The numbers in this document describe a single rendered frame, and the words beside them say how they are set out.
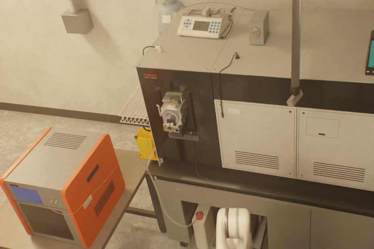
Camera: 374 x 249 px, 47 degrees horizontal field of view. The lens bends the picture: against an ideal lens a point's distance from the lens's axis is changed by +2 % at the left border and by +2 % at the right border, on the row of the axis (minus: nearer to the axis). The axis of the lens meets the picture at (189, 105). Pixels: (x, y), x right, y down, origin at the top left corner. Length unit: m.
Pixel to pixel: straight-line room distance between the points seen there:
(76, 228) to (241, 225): 1.07
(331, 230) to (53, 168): 1.46
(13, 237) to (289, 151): 1.51
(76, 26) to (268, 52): 1.92
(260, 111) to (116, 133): 2.27
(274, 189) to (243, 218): 1.02
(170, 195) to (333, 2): 1.60
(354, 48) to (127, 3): 1.88
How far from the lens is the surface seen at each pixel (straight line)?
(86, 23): 3.60
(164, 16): 2.90
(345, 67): 2.00
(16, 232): 2.60
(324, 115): 2.04
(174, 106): 2.12
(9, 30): 4.27
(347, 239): 2.52
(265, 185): 2.40
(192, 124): 2.27
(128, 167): 2.67
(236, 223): 1.37
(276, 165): 2.29
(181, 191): 2.56
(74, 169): 2.14
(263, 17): 2.17
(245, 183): 2.41
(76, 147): 2.25
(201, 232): 2.92
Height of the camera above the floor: 2.50
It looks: 36 degrees down
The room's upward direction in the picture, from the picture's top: 9 degrees counter-clockwise
